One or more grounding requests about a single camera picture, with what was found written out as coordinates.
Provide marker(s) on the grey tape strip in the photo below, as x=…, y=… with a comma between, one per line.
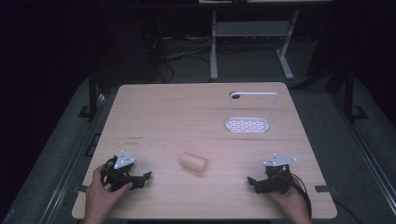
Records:
x=325, y=188
x=81, y=188

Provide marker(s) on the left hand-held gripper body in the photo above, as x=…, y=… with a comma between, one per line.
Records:
x=120, y=179

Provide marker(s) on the beige bread roll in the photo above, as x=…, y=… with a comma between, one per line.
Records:
x=193, y=162

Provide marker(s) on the black metal post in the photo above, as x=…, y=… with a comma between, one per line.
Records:
x=348, y=93
x=92, y=96

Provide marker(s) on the metal floor rail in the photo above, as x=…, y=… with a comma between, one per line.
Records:
x=367, y=149
x=73, y=158

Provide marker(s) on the person's left hand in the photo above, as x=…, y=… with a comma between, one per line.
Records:
x=101, y=199

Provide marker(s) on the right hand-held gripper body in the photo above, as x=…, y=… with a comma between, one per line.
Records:
x=277, y=177

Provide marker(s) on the white metal stand frame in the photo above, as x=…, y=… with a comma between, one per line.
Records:
x=249, y=29

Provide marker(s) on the person's right hand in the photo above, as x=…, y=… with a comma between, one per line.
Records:
x=291, y=203

